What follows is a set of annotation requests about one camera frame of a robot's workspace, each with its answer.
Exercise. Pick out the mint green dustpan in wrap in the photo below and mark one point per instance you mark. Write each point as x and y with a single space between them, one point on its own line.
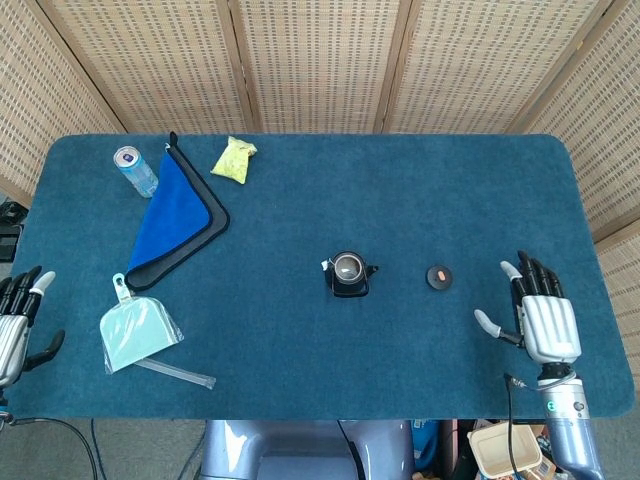
132 335

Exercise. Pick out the black lid with orange knob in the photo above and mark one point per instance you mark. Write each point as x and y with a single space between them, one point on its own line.
440 276

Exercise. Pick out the blue-grey robot torso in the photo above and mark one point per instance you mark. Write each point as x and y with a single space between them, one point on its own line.
300 450

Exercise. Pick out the woven wicker folding screen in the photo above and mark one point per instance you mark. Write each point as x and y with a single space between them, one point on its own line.
320 60

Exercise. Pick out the blue plastic snack packet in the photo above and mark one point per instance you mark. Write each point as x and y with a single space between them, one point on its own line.
425 445

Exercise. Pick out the yellow snack packet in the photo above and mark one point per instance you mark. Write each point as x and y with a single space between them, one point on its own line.
232 162

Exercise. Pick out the blue carpet table mat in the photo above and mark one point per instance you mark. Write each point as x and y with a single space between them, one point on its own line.
320 200

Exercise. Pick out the black equipment beside table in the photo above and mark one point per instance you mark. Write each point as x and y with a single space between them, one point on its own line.
7 245

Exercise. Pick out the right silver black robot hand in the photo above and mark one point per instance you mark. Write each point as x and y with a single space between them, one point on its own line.
550 330

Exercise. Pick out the blue and grey folded cloth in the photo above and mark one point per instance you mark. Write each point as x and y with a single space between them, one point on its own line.
172 215

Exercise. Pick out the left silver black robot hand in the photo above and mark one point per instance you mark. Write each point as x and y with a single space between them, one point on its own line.
7 340

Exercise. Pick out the beige cardboard box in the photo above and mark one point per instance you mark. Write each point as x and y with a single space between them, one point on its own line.
500 447

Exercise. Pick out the light blue drink can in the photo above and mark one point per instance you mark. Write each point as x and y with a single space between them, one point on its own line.
140 175

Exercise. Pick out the black mug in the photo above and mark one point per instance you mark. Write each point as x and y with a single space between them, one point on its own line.
350 289

